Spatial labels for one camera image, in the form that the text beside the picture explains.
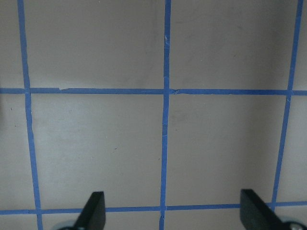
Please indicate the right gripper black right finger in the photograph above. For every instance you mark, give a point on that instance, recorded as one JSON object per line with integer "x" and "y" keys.
{"x": 255, "y": 214}

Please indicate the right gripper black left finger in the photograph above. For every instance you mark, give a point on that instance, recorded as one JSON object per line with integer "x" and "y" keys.
{"x": 93, "y": 215}

